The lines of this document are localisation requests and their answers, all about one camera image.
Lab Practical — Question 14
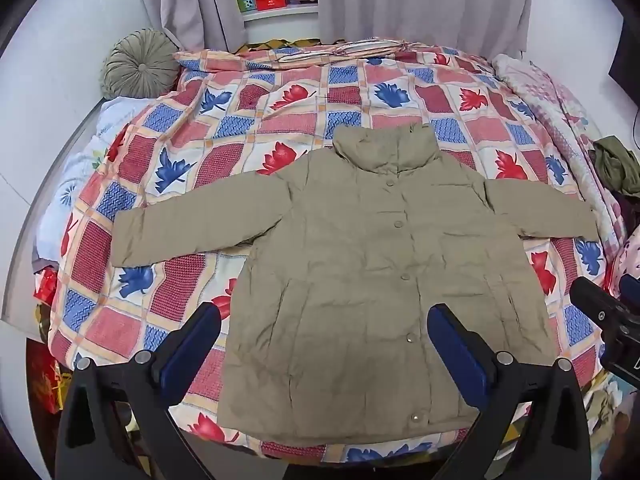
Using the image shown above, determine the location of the pink floral blanket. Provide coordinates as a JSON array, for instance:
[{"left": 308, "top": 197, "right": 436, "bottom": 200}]
[{"left": 492, "top": 54, "right": 640, "bottom": 461}]

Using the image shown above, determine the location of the white window sill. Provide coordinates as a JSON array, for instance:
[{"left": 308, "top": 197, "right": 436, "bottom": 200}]
[{"left": 242, "top": 2, "right": 321, "bottom": 24}]

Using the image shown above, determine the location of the round green pleated cushion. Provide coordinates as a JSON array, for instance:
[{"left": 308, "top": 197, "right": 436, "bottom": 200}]
[{"left": 101, "top": 28, "right": 181, "bottom": 100}]

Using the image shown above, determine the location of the olive padded jacket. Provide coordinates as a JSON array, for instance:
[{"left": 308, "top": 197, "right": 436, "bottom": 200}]
[{"left": 111, "top": 125, "right": 600, "bottom": 447}]

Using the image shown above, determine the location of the white blue floral sheet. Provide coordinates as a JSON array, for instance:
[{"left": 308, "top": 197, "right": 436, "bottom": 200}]
[{"left": 32, "top": 97, "right": 151, "bottom": 273}]

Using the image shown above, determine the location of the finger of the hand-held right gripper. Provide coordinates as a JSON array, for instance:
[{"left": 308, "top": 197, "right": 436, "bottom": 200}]
[
  {"left": 569, "top": 276, "right": 626, "bottom": 331},
  {"left": 618, "top": 274, "right": 640, "bottom": 307}
]

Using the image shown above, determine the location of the crumpled olive green cloth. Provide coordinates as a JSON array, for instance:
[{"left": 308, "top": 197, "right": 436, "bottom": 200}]
[{"left": 590, "top": 135, "right": 640, "bottom": 196}]

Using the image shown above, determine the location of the red patterned bag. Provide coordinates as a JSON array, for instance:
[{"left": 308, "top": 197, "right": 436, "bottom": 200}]
[{"left": 26, "top": 267, "right": 76, "bottom": 416}]

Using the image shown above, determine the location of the grey curtain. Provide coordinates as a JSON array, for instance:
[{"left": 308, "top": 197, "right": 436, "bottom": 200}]
[
  {"left": 131, "top": 0, "right": 249, "bottom": 54},
  {"left": 315, "top": 0, "right": 540, "bottom": 61}
]

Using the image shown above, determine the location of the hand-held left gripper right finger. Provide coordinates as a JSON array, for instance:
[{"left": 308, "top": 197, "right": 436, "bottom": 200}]
[{"left": 427, "top": 302, "right": 592, "bottom": 480}]

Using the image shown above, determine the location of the leaf patterned checked quilt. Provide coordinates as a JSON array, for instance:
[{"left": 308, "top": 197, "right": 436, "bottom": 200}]
[{"left": 47, "top": 40, "right": 618, "bottom": 466}]

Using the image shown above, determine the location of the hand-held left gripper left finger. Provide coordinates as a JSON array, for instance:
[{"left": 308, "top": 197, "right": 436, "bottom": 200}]
[{"left": 54, "top": 302, "right": 223, "bottom": 480}]

